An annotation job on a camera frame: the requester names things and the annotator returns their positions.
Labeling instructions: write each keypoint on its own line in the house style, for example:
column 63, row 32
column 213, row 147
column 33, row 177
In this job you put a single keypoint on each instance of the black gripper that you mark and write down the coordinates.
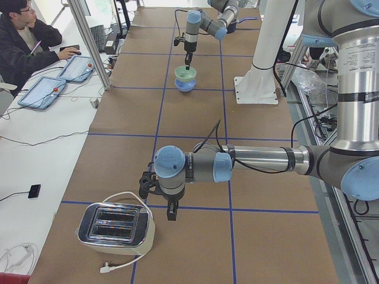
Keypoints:
column 189, row 47
column 170, row 197

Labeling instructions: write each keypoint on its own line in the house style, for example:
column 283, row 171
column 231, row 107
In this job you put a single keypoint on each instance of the green bowl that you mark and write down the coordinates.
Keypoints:
column 185, row 74

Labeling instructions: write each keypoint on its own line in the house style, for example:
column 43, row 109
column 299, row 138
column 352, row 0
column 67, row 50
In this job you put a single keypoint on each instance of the blue bowl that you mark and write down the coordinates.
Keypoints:
column 185, row 86

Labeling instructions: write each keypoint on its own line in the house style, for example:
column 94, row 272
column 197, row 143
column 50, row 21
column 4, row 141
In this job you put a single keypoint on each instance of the dark blue saucepan with lid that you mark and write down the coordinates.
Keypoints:
column 232, row 26

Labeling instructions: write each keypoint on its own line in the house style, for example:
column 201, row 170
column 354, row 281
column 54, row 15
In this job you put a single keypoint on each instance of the white chrome toaster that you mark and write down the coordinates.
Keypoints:
column 122, row 229

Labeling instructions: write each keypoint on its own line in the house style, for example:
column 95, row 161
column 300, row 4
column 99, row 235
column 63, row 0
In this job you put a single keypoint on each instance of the black keyboard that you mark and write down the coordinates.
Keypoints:
column 98, row 34

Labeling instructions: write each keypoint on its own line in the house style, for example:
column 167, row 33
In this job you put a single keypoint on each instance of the far blue teach pendant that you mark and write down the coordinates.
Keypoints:
column 77, row 69

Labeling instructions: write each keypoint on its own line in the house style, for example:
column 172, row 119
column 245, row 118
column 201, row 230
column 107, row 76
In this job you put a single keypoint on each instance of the blue teach pendant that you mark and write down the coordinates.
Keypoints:
column 77, row 69
column 43, row 93

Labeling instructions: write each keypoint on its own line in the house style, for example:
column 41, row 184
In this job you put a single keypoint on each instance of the crumpled clear plastic bag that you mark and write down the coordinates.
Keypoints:
column 311, row 84

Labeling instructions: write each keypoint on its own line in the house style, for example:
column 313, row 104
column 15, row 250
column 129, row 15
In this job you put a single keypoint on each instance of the small black box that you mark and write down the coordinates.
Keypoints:
column 34, row 191

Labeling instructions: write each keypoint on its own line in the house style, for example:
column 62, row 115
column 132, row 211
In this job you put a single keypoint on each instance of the near blue teach pendant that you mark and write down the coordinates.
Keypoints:
column 43, row 93

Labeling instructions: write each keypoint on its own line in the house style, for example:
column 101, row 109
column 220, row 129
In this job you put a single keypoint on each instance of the seated person in black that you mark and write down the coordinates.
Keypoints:
column 26, row 43

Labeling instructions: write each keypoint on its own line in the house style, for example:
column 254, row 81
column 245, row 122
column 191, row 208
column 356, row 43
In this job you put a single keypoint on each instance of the white pedestal column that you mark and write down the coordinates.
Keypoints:
column 259, row 85

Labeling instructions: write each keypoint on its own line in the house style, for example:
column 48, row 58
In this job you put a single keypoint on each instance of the aluminium frame post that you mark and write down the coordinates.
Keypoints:
column 81, row 22

